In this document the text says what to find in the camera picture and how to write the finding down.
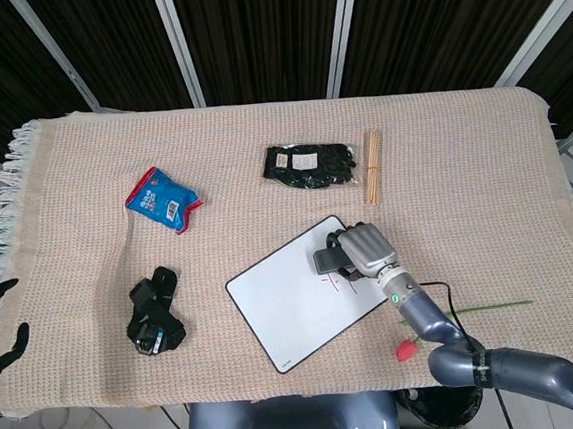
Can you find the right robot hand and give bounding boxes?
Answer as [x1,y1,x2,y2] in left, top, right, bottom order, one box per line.
[323,219,403,286]

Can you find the black eraser block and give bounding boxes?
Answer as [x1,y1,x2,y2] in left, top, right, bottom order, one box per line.
[312,244,353,275]

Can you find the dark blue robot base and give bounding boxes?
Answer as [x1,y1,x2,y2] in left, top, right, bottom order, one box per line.
[182,385,402,429]

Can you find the white drawing board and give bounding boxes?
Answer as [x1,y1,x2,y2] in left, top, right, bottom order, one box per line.
[219,210,402,380]

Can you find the bundle of wooden skewers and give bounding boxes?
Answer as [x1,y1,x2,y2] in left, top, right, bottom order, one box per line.
[357,128,390,207]

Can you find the black gloves in packaging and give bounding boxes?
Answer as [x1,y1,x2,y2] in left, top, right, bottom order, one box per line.
[260,138,360,195]

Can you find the artificial red tulip flower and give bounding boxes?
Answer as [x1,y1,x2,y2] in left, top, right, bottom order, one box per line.
[390,298,539,364]

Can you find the beige woven tablecloth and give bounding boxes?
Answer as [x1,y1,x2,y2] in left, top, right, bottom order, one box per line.
[0,67,573,426]

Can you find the black round bin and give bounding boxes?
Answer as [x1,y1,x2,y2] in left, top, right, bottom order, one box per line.
[396,381,487,429]

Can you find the blue snack bag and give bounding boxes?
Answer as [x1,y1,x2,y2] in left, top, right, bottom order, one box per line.
[121,162,208,240]

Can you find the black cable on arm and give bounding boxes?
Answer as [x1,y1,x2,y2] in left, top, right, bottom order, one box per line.
[416,275,517,429]

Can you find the black strap brace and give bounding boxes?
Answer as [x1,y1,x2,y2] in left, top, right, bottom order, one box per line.
[121,264,189,360]

